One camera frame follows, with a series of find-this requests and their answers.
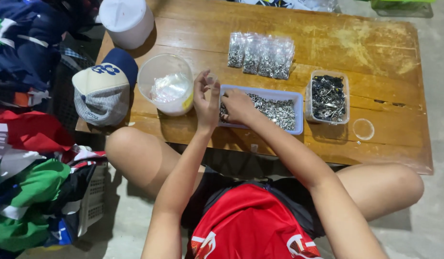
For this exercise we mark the bag of silver rings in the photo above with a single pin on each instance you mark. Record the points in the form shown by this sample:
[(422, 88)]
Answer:
[(267, 57), (251, 54), (236, 50), (283, 59)]

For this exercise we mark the low wooden table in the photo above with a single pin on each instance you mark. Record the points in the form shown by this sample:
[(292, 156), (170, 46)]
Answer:
[(351, 54)]

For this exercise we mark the clear round plastic tub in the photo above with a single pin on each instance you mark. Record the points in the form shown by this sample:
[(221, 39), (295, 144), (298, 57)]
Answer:
[(166, 84)]

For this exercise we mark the person's left leg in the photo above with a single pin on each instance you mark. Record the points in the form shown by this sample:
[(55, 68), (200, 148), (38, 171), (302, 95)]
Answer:
[(142, 158)]

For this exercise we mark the black plastic basket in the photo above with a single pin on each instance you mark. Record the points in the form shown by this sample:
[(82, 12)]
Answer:
[(63, 97)]

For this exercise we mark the white and blue cap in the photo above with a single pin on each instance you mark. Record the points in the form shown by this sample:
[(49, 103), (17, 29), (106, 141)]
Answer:
[(103, 90)]

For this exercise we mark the person's right fingers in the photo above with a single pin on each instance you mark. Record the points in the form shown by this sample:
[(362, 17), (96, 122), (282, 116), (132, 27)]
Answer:
[(226, 108)]

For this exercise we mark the black shorts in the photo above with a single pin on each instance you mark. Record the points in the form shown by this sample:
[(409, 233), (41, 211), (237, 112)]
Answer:
[(297, 201)]

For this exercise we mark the blue tray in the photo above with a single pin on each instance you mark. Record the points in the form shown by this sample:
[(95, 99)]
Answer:
[(297, 108)]

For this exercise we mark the person's leg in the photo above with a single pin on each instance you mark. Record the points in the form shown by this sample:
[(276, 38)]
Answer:
[(380, 190), (142, 158)]

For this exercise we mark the heap of silver metal rings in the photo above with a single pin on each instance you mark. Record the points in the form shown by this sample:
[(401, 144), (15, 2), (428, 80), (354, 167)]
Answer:
[(277, 111)]

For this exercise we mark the person's right hand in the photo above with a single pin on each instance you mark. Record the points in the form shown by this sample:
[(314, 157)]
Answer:
[(238, 106)]

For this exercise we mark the red sports shirt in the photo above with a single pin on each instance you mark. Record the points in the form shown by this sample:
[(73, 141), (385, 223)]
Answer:
[(247, 225)]

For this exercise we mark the person's left hand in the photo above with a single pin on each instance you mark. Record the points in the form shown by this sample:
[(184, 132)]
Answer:
[(206, 108)]

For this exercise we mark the clear rectangular plastic container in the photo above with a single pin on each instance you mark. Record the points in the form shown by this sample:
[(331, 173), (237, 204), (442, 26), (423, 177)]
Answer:
[(327, 97)]

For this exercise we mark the white plastic laundry basket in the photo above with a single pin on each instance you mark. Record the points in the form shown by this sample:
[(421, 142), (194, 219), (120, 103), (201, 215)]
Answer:
[(92, 201)]

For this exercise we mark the white plastic bucket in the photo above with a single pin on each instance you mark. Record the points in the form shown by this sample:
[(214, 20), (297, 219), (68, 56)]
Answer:
[(126, 21)]

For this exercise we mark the person's right leg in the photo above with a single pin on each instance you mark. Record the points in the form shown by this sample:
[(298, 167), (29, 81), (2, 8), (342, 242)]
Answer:
[(380, 190)]

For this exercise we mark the small clear plastic bag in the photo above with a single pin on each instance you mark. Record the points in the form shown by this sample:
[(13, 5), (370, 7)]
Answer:
[(211, 79)]

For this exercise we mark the bundle of empty clear bags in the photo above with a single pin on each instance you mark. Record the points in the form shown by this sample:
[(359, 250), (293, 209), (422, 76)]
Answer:
[(169, 88)]

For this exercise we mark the heap of dark metal clasps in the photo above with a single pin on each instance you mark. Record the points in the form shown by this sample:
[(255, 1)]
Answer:
[(328, 98)]

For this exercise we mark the clear round lid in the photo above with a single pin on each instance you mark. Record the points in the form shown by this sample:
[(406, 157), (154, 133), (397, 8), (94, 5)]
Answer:
[(363, 129)]

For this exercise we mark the heap of colourful clothes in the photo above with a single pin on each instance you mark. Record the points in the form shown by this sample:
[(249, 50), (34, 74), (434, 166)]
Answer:
[(27, 144)]

